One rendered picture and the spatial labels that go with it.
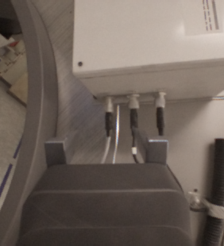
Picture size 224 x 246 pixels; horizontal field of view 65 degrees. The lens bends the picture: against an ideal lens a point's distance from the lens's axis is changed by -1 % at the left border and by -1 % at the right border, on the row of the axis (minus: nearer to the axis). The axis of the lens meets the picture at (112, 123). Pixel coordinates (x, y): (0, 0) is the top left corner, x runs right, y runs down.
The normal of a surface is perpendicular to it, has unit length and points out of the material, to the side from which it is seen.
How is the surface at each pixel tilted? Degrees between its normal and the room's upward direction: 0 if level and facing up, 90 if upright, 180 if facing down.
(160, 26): 90
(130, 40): 90
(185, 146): 90
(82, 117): 90
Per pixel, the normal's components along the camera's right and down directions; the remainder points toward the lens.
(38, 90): -0.19, -0.15
